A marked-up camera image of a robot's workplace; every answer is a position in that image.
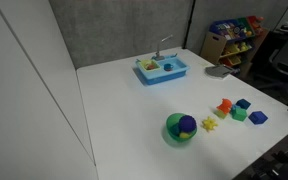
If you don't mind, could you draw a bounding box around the purple spiky ball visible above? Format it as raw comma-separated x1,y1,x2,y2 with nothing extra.
178,115,198,134

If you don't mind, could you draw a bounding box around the green plastic bowl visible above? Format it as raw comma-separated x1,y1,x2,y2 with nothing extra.
165,112,198,143

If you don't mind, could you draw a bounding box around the blue toy sink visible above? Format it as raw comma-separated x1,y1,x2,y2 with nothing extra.
135,55,191,86

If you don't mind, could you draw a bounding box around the yellow-green sink basket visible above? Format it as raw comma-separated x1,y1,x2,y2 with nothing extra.
139,58,161,72

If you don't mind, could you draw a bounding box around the grey toy faucet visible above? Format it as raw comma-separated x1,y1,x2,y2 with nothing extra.
152,34,174,62

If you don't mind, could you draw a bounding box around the small blue toy piece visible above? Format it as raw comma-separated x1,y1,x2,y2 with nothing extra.
169,123,182,135

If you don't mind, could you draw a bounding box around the small yellow toy piece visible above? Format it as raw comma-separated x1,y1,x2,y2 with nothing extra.
179,131,192,139

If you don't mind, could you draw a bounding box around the yellow spiky star toy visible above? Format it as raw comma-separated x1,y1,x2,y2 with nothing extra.
201,116,219,133

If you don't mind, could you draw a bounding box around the grey metal mounting plate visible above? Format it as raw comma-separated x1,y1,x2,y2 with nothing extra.
204,64,234,80

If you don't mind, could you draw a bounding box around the black vertical pole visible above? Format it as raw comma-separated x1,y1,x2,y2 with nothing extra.
182,0,196,50

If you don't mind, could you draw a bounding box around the brown cardboard panel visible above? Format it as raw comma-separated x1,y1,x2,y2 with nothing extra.
199,31,228,65

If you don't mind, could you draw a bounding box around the yellow-green toy block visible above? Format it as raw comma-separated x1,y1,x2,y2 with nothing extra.
214,109,229,120

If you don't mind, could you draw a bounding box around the orange toy figure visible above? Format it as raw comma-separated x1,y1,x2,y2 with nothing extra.
216,98,233,114

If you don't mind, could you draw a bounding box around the green toy cube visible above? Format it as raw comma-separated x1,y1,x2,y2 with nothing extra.
231,107,248,122

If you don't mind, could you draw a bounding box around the dark blue toy cube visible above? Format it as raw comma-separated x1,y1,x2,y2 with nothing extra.
235,98,252,111

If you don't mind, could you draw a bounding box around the toy shelf with coloured bins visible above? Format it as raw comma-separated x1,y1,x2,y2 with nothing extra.
209,15,270,78

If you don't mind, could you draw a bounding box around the bright blue toy cube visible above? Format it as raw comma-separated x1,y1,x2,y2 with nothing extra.
248,110,269,126

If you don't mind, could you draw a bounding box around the black camera stand equipment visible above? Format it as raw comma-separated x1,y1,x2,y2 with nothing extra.
233,123,288,180

